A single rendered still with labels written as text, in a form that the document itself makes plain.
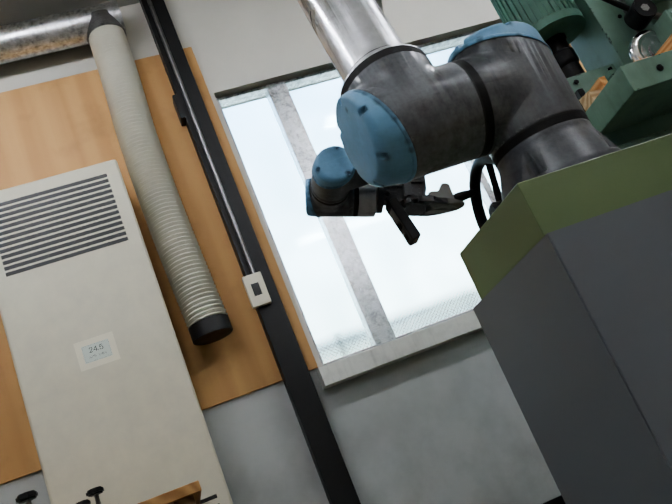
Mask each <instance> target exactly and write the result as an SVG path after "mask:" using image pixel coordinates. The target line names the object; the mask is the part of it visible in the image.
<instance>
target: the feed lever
mask: <svg viewBox="0 0 672 504"><path fill-rule="evenodd" d="M602 1H604V2H606V3H608V4H611V5H613V6H615V7H617V8H620V9H622V10H624V11H627V12H626V13H625V15H624V21H625V23H626V24H627V26H628V27H630V28H631V29H634V30H643V29H645V28H646V27H647V26H648V24H649V23H650V22H651V20H652V19H656V20H658V19H659V17H660V16H661V15H662V13H657V7H656V5H655V4H654V3H653V2H652V1H651V0H634V2H633V3H632V4H631V6H629V5H626V4H624V3H622V2H620V1H617V0H602Z"/></svg>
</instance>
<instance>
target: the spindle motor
mask: <svg viewBox="0 0 672 504"><path fill-rule="evenodd" d="M490 1H491V3H492V5H493V7H494V8H495V10H496V12H497V14H498V16H499V17H500V19H501V21H502V23H503V24H505V23H507V22H510V21H518V22H524V23H527V24H529V25H531V26H533V27H534V28H535V29H536V30H537V31H538V32H539V34H540V35H541V37H542V38H543V40H544V41H545V42H546V41H547V40H548V39H549V38H550V37H552V36H554V35H556V34H558V33H565V35H566V37H567V42H568V44H570V43H571V42H572V41H574V40H575V39H576V38H577V37H578V35H579V34H580V33H581V31H582V29H583V28H584V26H585V23H586V20H585V18H584V16H583V14H582V13H581V11H580V10H579V8H578V6H577V5H576V3H575V1H574V0H490Z"/></svg>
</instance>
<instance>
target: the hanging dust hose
mask: <svg viewBox="0 0 672 504"><path fill-rule="evenodd" d="M88 40H89V44H90V47H91V50H92V53H93V56H94V59H95V62H96V66H97V69H98V72H99V75H100V79H101V82H102V86H103V89H104V93H105V96H106V100H107V103H108V107H109V111H110V114H111V118H112V122H113V125H114V129H115V132H116V135H117V139H118V142H119V145H120V148H121V151H122V154H123V157H124V161H125V163H126V166H127V169H128V172H129V175H130V178H131V181H132V183H133V187H134V190H135V192H136V195H137V198H138V201H139V204H140V205H141V209H142V212H143V215H144V217H145V220H146V223H147V224H148V228H149V231H150V234H151V236H152V239H153V242H154V243H155V247H156V250H157V251H158V255H159V257H160V259H161V262H162V265H163V267H164V270H165V273H166V274H167V278H168V279H169V282H170V286H171V287H172V290H173V293H174V294H175V298H176V299H177V302H178V306H179V307H180V310H181V311H182V312H181V313H182V315H183V318H184V319H185V323H187V324H186V326H187V327H189V328H188V331H189V333H190V336H191V339H192V342H193V344H194V345H206V344H210V343H213V342H216V341H218V340H221V339H223V338H225V337H226V336H228V335H229V334H230V333H231V332H232V331H233V328H232V325H231V322H230V320H229V317H228V313H226V309H225V308H224V305H223V304H222V301H221V297H220V296H219V293H218V292H217V289H216V285H215V284H214V281H213V278H212V277H211V273H210V272H209V269H208V266H207V265H206V261H204V260H205V259H204V257H203V254H202V253H201V250H200V246H199V245H198V242H197V239H196V238H195V234H194V231H193V230H192V227H191V224H190V223H189V219H188V216H187V215H186V212H185V209H184V207H183V204H182V201H181V198H180V197H179V194H178V190H177V188H176V186H175V183H174V180H173V177H172V175H171V172H170V169H169V167H168V164H167V161H166V158H165V155H164V153H163V150H162V147H161V144H160V141H159V138H158V136H157V133H156V130H155V127H154V123H153V120H152V117H151V113H150V110H149V107H148V103H147V100H146V96H145V93H144V90H143V86H142V83H141V80H140V76H139V73H138V70H137V67H136V64H135V61H134V58H133V56H132V53H131V49H130V46H129V43H128V40H127V37H126V35H125V33H124V30H123V29H122V28H121V27H119V26H117V25H103V26H100V27H98V28H96V29H95V30H93V31H92V32H91V34H90V35H89V39H88Z"/></svg>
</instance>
